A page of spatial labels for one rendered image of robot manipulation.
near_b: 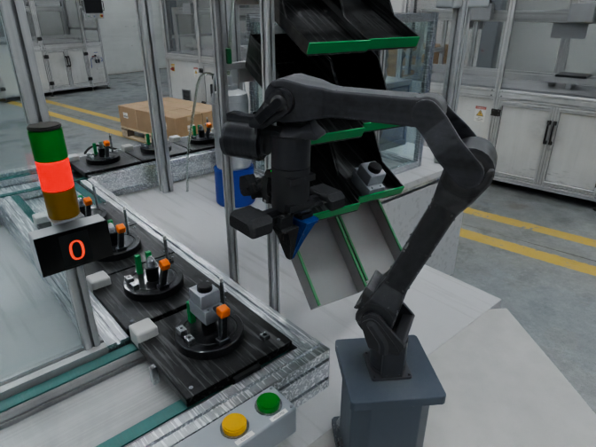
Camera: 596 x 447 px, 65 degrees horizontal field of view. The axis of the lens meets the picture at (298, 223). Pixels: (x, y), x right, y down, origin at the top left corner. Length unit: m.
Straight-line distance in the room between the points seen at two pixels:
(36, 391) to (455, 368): 0.84
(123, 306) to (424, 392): 0.69
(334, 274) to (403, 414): 0.40
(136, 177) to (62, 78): 8.31
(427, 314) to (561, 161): 3.49
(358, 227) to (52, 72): 9.39
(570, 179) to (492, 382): 3.66
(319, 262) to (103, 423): 0.53
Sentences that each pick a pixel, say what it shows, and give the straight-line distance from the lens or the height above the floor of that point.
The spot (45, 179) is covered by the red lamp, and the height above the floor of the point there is 1.33.
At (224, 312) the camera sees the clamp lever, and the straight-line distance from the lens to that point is 0.89.
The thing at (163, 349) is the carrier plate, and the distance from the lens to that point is 0.99.
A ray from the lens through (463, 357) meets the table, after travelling 1.17.
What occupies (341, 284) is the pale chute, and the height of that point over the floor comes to 1.01.
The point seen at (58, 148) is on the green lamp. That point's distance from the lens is 0.84.
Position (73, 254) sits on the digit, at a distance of 0.90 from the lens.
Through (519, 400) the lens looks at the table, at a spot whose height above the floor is 0.86.
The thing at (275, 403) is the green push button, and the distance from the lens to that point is 0.86.
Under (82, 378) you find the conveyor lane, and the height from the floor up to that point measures 0.94.
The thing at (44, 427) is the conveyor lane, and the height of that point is 0.92.
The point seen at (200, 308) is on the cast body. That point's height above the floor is 1.06.
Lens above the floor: 1.59
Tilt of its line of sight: 25 degrees down
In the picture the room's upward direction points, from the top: straight up
